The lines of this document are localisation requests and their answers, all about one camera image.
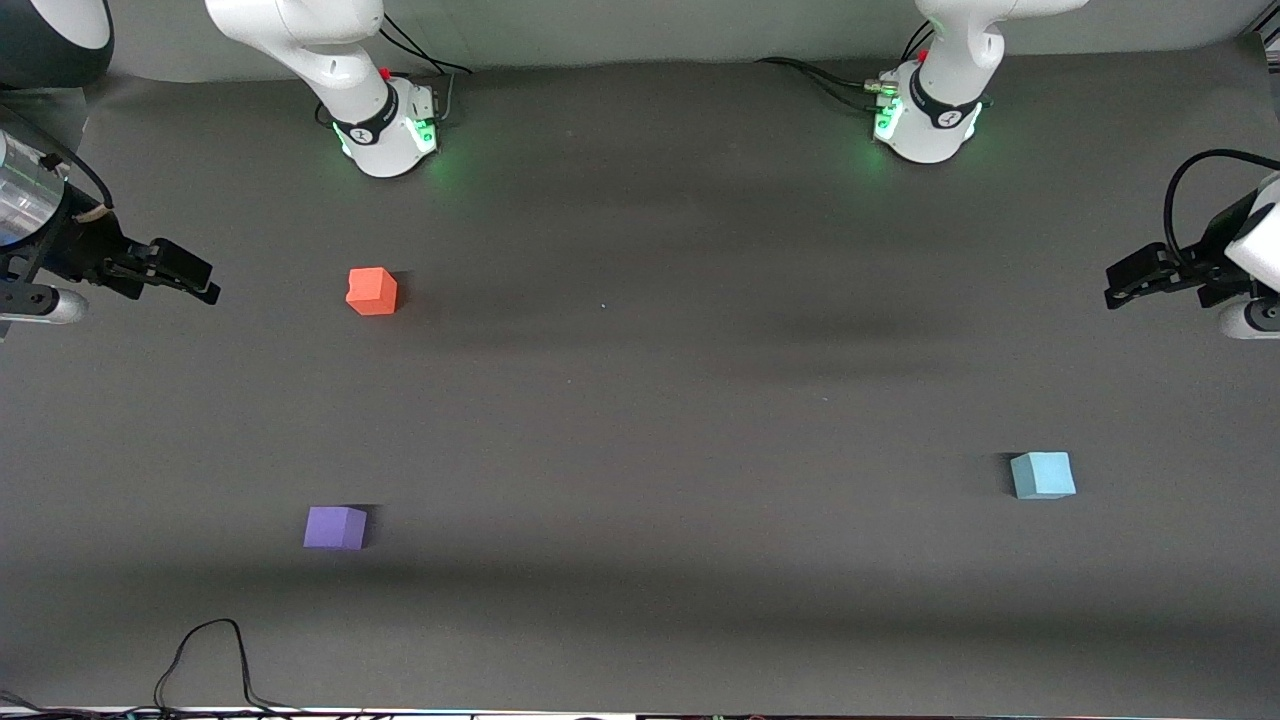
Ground light blue foam block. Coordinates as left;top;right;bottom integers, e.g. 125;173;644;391
1009;451;1078;500

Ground orange foam block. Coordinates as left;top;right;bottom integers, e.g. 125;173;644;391
346;267;399;317

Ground purple foam block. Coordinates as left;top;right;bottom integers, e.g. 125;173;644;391
303;506;369;551

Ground dark grey table mat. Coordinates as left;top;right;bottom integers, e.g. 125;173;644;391
0;40;1280;714

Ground metal frame rail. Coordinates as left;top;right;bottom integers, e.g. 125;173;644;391
1240;25;1280;73

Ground black right arm base cables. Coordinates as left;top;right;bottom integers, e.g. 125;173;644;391
378;12;474;126

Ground black arm base cables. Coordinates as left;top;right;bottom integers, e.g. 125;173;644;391
755;20;937;116
378;12;474;126

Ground thin black looped cable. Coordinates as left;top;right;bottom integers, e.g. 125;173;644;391
0;618;331;720

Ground black left arm base cables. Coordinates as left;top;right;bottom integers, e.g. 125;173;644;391
755;20;937;116

